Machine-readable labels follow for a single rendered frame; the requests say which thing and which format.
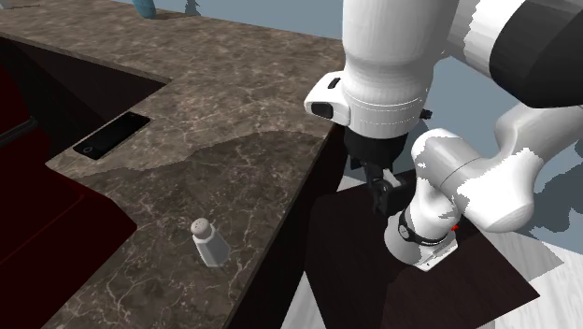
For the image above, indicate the black smartphone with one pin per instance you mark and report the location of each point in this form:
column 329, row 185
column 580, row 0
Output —
column 111, row 135

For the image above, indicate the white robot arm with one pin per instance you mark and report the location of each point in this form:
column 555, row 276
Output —
column 387, row 54

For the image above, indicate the grey salt shaker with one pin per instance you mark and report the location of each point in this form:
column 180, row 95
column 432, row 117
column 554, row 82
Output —
column 209, row 246

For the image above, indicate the dark robot stand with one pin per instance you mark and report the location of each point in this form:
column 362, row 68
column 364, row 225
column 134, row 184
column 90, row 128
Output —
column 410, row 291

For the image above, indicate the teal vase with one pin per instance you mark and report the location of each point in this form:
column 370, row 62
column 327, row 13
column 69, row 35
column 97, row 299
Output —
column 145, row 8

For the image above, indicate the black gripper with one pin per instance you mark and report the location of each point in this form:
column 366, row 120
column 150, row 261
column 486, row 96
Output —
column 373, row 148

